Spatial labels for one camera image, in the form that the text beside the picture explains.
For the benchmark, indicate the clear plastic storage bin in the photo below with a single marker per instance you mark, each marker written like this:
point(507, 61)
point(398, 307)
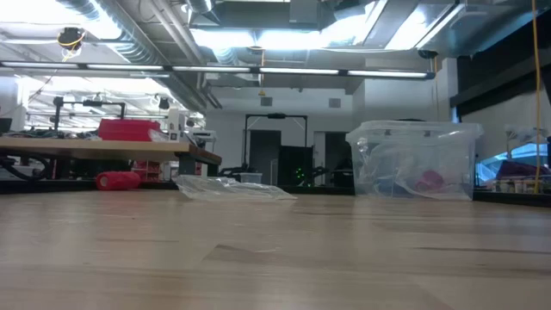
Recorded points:
point(387, 146)

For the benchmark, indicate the long ceiling light bar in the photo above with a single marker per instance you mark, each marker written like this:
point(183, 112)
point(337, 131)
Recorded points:
point(215, 69)

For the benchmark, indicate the black background rig frame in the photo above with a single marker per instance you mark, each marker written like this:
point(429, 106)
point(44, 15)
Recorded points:
point(275, 116)

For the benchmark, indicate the black computer tower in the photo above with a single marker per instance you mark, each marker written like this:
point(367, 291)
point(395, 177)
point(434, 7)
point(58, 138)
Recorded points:
point(295, 165)

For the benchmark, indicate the dark pink bandage roll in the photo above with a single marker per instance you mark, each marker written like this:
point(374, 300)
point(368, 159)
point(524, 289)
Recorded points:
point(429, 181)

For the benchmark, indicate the cluttered storage shelf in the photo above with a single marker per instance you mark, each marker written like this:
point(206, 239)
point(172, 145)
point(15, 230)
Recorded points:
point(516, 172)

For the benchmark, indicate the red bin on workbench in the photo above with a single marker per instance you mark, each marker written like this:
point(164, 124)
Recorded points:
point(127, 130)

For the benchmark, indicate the black aluminium rig frame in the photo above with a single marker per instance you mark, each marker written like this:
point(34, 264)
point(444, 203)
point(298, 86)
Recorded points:
point(43, 186)

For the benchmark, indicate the blue bandage roll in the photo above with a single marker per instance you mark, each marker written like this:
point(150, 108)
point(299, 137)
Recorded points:
point(394, 186)

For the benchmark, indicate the red bandage roll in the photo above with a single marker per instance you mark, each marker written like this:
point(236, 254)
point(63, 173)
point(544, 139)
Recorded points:
point(118, 181)

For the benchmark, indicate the small clear box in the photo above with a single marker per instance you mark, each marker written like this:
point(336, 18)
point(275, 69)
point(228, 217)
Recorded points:
point(250, 178)

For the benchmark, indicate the wooden workbench in background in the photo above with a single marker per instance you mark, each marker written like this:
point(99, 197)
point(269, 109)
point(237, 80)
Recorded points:
point(107, 150)

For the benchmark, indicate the clear zipper bag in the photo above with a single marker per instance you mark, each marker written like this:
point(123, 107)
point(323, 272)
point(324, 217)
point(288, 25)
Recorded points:
point(228, 189)

